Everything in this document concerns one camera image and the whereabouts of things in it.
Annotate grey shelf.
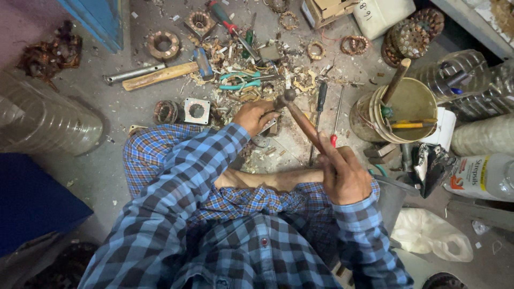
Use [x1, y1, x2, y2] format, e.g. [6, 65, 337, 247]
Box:
[431, 0, 514, 61]

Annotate wooden stick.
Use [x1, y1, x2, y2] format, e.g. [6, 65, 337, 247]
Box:
[381, 58, 413, 106]

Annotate small green-handled screwdriver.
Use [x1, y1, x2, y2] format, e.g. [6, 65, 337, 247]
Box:
[241, 12, 258, 59]

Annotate black plastic bag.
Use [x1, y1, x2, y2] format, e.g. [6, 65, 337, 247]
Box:
[413, 142, 459, 200]

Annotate white plastic canister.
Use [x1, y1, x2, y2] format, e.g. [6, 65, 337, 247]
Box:
[352, 0, 417, 41]

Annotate teal-handled pliers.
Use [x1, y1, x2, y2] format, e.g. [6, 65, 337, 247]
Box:
[218, 70, 282, 91]

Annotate white plastic bag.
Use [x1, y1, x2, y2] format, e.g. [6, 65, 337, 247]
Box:
[390, 207, 474, 263]

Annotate grey metal block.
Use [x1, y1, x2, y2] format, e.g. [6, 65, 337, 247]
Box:
[259, 44, 282, 62]

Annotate cloudy ribbed plastic bottle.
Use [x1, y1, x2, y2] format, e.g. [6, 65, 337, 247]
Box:
[451, 114, 514, 157]

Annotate yellow-handled tool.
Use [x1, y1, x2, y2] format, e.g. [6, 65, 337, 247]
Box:
[391, 118, 439, 130]

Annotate clear bottle with blue cap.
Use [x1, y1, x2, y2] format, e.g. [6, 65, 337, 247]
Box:
[409, 49, 489, 102]

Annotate yellowed plastic bucket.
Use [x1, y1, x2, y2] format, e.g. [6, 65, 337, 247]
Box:
[349, 77, 439, 145]

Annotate copper wire coil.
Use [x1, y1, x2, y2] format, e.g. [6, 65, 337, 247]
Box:
[307, 40, 327, 61]
[264, 0, 291, 14]
[279, 11, 300, 31]
[340, 35, 370, 56]

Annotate red-handled screwdriver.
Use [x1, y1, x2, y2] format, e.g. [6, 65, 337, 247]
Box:
[330, 86, 345, 149]

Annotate cardboard box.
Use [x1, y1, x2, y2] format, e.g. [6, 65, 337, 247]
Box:
[301, 0, 360, 30]

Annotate round copper-wound stator ring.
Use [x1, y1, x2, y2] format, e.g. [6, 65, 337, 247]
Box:
[146, 31, 181, 62]

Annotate square grey stator plate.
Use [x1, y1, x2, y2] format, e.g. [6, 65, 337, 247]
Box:
[183, 97, 211, 125]

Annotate blue metal cabinet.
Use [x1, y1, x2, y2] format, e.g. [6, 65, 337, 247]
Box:
[56, 0, 124, 54]

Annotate heap of scrap copper wire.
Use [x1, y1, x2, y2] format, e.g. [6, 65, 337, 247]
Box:
[16, 20, 83, 92]

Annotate square stator with copper winding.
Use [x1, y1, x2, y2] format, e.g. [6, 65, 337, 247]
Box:
[184, 11, 218, 41]

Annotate dark blue box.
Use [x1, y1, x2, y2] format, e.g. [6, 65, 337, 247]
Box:
[0, 152, 95, 258]

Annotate clear jar with orange label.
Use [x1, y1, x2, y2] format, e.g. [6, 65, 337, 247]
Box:
[443, 153, 514, 203]

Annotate wooden blocks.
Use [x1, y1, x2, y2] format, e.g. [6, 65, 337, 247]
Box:
[363, 143, 402, 165]

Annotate black round motor part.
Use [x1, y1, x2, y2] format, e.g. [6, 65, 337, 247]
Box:
[421, 272, 469, 289]

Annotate heap of paper and wire scraps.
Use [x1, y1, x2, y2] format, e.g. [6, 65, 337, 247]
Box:
[188, 35, 364, 106]

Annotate small ball-peen hammer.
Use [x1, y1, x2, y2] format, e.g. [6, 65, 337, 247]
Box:
[273, 88, 328, 155]

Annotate grey metal container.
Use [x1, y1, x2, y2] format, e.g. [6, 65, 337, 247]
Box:
[373, 174, 421, 238]

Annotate person's right hand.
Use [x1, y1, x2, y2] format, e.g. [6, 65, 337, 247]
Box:
[317, 142, 373, 206]

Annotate large clear ribbed bottle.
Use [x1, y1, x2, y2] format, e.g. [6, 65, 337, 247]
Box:
[0, 71, 104, 157]

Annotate black-handled screwdriver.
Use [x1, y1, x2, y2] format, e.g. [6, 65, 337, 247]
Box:
[308, 82, 328, 168]

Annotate small metal workpiece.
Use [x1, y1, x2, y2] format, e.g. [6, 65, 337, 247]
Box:
[258, 118, 282, 137]

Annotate red and green screwdriver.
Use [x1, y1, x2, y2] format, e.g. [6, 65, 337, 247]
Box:
[206, 0, 262, 62]

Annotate large wooden-handled hammer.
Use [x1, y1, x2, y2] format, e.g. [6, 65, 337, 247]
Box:
[122, 48, 215, 92]

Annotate dark round wound stator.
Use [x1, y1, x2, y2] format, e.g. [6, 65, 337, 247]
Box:
[152, 100, 180, 125]

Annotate person's left hand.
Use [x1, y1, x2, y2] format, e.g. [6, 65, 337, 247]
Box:
[232, 100, 282, 138]

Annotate steel pipe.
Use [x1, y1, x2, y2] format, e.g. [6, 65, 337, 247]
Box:
[102, 63, 167, 86]

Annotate clear ribbed plastic bottle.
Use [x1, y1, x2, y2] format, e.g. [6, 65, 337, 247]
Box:
[449, 59, 514, 122]

